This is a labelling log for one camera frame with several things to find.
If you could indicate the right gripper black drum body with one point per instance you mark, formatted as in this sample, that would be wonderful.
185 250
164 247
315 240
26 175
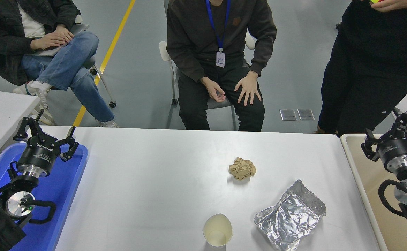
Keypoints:
398 148

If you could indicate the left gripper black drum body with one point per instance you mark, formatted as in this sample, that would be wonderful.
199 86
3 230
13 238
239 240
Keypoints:
37 153

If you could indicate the silver foil tray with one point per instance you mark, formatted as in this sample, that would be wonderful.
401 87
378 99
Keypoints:
288 218

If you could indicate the grey laptop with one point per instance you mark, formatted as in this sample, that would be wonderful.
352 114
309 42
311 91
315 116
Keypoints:
79 28

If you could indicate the tan paper ball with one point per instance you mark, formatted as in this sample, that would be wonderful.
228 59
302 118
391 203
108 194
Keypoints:
242 168

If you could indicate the small multicoloured cube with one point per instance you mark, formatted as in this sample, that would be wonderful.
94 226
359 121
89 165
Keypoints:
376 1

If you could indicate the pale paper cup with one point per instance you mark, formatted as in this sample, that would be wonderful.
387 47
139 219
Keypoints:
217 230

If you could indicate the person's right hand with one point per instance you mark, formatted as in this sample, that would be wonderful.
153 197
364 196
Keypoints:
48 41
213 90

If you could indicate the person's left hand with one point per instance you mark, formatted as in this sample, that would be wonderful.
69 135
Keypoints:
248 87
63 32

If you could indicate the person's hand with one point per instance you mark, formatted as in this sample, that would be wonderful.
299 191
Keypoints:
398 4

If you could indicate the large pale plastic bin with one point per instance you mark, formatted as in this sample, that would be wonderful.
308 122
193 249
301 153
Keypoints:
370 181

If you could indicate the blue plastic tray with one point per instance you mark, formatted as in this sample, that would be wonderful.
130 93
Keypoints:
63 188

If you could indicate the person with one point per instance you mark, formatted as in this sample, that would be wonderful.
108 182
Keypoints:
60 66
196 31
374 62

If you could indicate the metal floor outlet plate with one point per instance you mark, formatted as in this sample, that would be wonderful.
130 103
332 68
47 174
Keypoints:
306 114
288 114

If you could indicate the grey chair with casters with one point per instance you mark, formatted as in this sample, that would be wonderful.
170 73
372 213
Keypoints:
90 62

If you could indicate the grey chair white armrests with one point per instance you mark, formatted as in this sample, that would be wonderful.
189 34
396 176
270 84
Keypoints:
164 50

